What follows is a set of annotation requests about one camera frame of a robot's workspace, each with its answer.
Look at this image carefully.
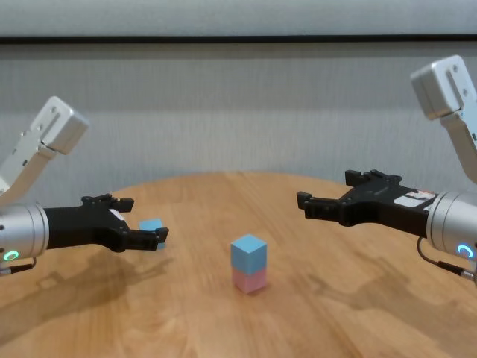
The blue cube block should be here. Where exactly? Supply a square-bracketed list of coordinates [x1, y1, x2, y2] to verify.
[230, 233, 268, 277]
[138, 218, 167, 251]

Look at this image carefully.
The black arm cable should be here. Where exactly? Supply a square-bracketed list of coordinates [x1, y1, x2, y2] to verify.
[416, 236, 477, 287]
[0, 257, 38, 277]

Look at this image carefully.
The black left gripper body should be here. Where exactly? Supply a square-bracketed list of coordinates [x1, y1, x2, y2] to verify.
[43, 196, 130, 254]

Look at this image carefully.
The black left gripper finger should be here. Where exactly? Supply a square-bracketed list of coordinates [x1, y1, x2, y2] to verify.
[120, 226, 170, 252]
[81, 193, 136, 215]

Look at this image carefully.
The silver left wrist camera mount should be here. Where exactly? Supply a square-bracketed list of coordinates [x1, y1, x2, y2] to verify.
[0, 95, 90, 208]

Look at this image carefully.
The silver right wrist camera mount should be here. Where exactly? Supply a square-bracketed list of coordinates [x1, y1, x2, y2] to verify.
[410, 55, 477, 195]

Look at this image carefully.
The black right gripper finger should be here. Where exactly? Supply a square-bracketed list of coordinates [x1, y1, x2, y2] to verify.
[344, 169, 402, 188]
[296, 190, 344, 224]

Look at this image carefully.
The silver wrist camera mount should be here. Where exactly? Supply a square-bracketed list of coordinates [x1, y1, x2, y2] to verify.
[410, 55, 477, 195]
[0, 95, 90, 208]

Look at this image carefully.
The black wall rail strip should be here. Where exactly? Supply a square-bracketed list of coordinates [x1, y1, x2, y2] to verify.
[0, 34, 477, 47]

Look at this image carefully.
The pink cube block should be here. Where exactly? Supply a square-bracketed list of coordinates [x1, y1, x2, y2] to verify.
[231, 266, 268, 296]

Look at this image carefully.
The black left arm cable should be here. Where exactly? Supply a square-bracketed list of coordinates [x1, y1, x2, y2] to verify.
[0, 257, 38, 277]

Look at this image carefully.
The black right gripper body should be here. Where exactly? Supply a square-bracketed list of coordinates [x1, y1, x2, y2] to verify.
[338, 178, 437, 238]

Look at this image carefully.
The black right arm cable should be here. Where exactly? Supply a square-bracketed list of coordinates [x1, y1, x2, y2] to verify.
[416, 236, 477, 287]

